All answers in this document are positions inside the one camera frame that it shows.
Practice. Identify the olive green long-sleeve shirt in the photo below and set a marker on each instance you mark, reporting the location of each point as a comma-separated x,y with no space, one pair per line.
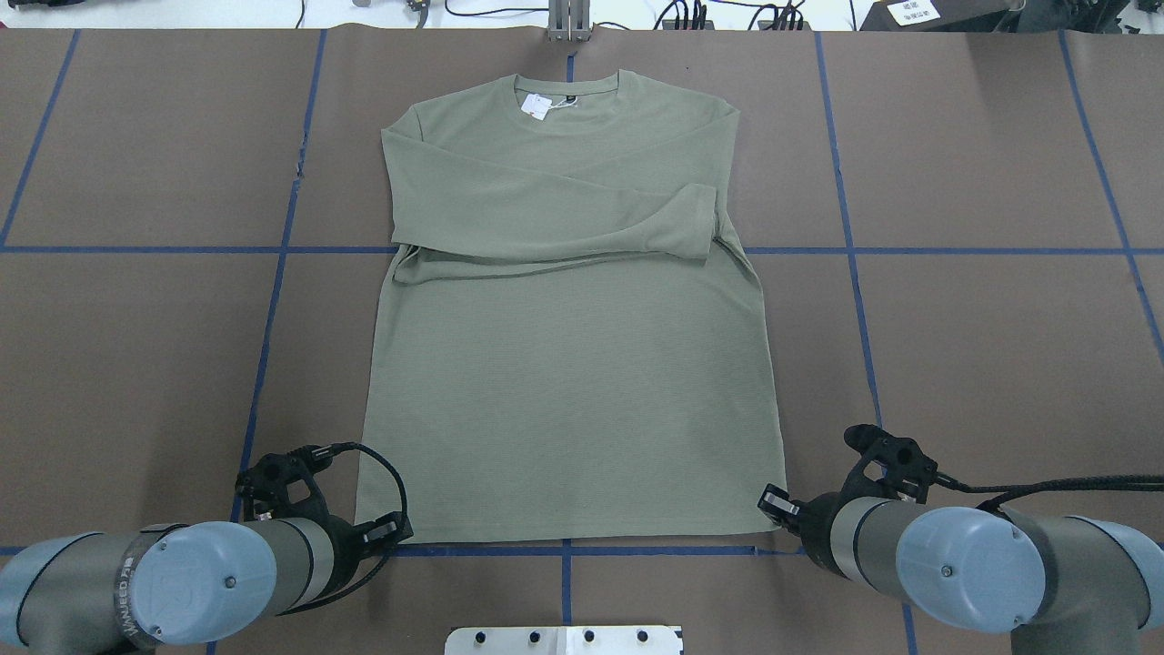
570,341

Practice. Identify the black monitor with label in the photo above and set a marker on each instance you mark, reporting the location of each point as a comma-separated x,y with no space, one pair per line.
939,16

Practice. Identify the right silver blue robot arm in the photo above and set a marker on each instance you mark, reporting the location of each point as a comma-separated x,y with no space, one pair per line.
1053,585

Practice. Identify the grey aluminium frame post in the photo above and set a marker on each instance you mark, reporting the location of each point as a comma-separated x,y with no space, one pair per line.
569,21

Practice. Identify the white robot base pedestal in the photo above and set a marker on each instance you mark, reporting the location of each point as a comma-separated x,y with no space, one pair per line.
600,639

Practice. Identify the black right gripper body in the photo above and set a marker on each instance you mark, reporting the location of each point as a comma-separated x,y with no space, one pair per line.
808,518

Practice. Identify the white paper hang tag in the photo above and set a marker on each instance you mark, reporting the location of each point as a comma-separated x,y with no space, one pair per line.
537,106

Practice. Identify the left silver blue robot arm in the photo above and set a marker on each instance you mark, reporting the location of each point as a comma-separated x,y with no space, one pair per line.
173,585

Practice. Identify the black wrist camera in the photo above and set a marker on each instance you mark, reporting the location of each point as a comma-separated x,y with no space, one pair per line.
889,467
283,486

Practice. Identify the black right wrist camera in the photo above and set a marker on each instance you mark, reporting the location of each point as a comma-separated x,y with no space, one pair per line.
889,467

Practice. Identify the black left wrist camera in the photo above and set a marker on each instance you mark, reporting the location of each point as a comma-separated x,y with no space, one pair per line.
283,486

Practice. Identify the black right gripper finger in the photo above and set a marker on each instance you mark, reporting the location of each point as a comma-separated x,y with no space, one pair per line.
777,506

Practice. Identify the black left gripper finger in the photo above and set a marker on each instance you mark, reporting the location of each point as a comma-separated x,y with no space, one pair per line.
384,533

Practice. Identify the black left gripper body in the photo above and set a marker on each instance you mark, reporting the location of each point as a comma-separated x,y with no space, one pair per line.
340,537

